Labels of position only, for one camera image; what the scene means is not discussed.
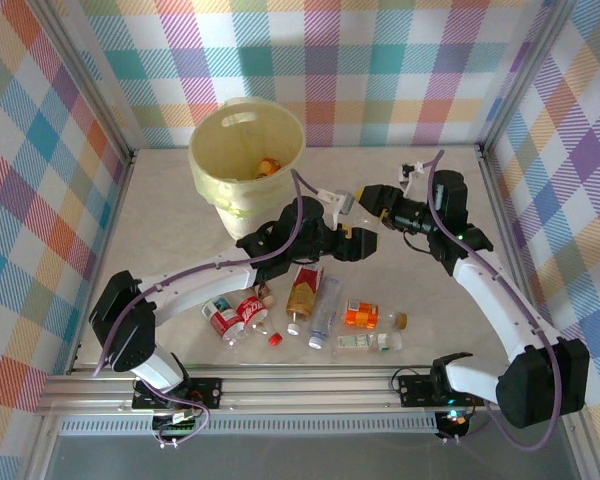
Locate brown coffee drink bottle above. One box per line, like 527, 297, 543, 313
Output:
252, 282, 276, 307

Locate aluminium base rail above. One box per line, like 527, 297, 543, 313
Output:
35, 367, 589, 419

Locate grey slotted cable duct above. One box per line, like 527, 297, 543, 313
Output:
59, 417, 439, 436

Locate round bin with yellow liner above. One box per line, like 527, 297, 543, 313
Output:
187, 97, 308, 242

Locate aluminium frame side rail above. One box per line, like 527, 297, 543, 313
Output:
476, 144, 556, 341
68, 149, 139, 376

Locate red cola bottle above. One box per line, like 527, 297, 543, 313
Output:
235, 294, 286, 349

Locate small lit circuit board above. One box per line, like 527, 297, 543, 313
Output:
437, 407, 474, 444

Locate green white label bottle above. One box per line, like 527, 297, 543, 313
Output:
334, 329, 404, 355

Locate clear ribbed water bottle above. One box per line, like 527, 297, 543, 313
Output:
307, 274, 346, 350

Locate red gold label bottle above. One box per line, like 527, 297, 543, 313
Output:
285, 264, 326, 336

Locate white label red cap bottle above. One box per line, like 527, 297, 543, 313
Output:
201, 294, 247, 347

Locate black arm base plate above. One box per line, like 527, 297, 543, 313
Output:
132, 377, 224, 411
397, 374, 481, 409

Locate orange label bottle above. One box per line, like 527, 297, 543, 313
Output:
342, 298, 409, 330

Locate green terminal block with wires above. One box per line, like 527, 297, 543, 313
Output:
152, 409, 201, 449

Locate yellow black juice bottle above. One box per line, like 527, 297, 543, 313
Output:
253, 157, 284, 181

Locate aluminium frame post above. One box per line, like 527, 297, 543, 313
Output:
477, 0, 581, 161
27, 0, 139, 164

